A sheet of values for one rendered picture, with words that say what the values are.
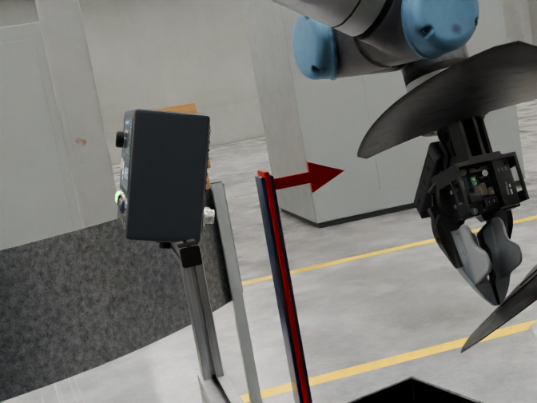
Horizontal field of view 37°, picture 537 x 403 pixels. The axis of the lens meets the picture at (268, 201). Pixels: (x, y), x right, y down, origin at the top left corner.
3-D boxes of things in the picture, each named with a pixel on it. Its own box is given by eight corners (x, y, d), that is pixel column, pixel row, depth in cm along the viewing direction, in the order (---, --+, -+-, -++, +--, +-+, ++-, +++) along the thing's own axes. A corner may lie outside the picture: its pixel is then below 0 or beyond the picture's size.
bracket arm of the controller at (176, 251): (203, 265, 113) (199, 244, 112) (182, 269, 112) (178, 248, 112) (182, 240, 136) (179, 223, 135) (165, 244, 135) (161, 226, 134)
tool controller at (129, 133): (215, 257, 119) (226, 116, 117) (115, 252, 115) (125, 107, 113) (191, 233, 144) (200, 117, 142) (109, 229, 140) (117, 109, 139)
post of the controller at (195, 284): (224, 376, 115) (199, 243, 112) (204, 381, 114) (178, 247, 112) (220, 369, 118) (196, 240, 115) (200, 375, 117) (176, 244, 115)
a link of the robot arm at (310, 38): (330, -7, 77) (425, -14, 81) (282, 14, 87) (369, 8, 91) (340, 74, 78) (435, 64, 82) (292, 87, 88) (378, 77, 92)
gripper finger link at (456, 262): (448, 270, 86) (427, 191, 87) (443, 272, 88) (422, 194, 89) (488, 261, 87) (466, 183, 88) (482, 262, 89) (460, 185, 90)
